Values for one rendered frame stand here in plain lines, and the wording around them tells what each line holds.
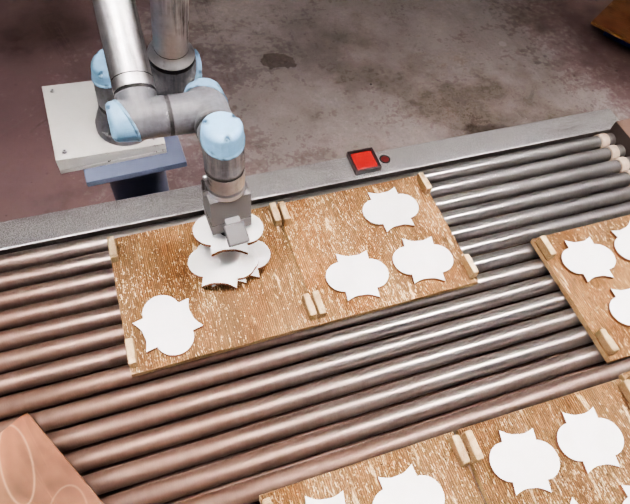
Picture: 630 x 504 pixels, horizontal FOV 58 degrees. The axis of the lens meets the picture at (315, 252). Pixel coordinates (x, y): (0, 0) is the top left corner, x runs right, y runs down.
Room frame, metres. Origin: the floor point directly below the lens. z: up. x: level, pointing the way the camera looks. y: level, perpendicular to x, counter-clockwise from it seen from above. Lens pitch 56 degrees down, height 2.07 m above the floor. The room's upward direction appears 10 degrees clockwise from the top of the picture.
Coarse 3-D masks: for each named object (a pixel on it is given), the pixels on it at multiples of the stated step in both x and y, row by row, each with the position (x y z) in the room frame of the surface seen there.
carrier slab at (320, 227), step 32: (352, 192) 0.96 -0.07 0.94; (416, 192) 1.00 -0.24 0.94; (288, 224) 0.83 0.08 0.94; (320, 224) 0.84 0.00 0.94; (352, 224) 0.86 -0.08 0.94; (416, 224) 0.90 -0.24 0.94; (320, 256) 0.75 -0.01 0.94; (384, 256) 0.78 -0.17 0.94; (320, 288) 0.66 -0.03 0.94; (384, 288) 0.69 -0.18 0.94; (416, 288) 0.71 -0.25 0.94; (448, 288) 0.72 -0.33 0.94; (320, 320) 0.58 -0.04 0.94
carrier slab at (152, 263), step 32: (192, 224) 0.78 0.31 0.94; (128, 256) 0.66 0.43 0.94; (160, 256) 0.68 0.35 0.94; (288, 256) 0.73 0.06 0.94; (128, 288) 0.58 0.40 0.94; (160, 288) 0.59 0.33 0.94; (192, 288) 0.61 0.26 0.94; (224, 288) 0.62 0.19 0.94; (256, 288) 0.63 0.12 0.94; (288, 288) 0.65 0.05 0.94; (128, 320) 0.50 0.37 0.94; (224, 320) 0.54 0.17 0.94; (256, 320) 0.55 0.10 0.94; (288, 320) 0.57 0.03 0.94; (160, 352) 0.44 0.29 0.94; (192, 352) 0.46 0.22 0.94
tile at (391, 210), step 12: (384, 192) 0.97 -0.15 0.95; (396, 192) 0.98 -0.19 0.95; (372, 204) 0.93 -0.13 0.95; (384, 204) 0.93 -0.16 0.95; (396, 204) 0.94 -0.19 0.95; (408, 204) 0.95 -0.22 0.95; (372, 216) 0.89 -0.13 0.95; (384, 216) 0.90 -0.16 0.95; (396, 216) 0.90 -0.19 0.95; (408, 216) 0.91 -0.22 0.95; (384, 228) 0.86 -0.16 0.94
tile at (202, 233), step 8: (256, 216) 0.74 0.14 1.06; (200, 224) 0.69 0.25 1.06; (208, 224) 0.70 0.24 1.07; (256, 224) 0.72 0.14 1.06; (200, 232) 0.67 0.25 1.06; (208, 232) 0.68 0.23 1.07; (248, 232) 0.69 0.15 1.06; (256, 232) 0.70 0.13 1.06; (200, 240) 0.65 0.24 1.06; (208, 240) 0.66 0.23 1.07; (216, 240) 0.66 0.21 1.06; (224, 240) 0.66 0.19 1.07; (256, 240) 0.68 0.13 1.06; (216, 248) 0.64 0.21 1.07; (224, 248) 0.64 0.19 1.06; (232, 248) 0.65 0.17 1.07; (240, 248) 0.65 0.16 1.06
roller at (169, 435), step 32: (544, 320) 0.69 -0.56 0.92; (576, 320) 0.71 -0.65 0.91; (448, 352) 0.56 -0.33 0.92; (480, 352) 0.58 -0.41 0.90; (320, 384) 0.44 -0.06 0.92; (352, 384) 0.45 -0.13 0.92; (224, 416) 0.34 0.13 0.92; (256, 416) 0.35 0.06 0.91; (96, 448) 0.24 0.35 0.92; (128, 448) 0.25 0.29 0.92; (160, 448) 0.26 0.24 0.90
